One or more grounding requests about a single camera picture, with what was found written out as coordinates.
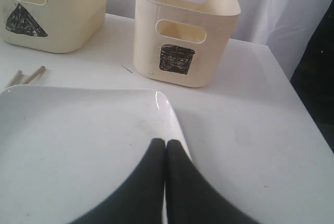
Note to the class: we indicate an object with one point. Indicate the cream bin with triangle mark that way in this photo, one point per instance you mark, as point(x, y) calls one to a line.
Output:
point(57, 26)

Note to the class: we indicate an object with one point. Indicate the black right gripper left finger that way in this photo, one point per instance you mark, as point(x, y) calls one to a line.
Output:
point(139, 199)

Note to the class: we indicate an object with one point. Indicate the cream bin with square mark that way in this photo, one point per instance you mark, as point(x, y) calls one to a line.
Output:
point(182, 41)

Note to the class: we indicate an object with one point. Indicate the white square plate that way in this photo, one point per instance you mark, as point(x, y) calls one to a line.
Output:
point(65, 150)

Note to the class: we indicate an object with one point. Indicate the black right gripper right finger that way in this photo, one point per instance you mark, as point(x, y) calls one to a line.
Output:
point(190, 198)

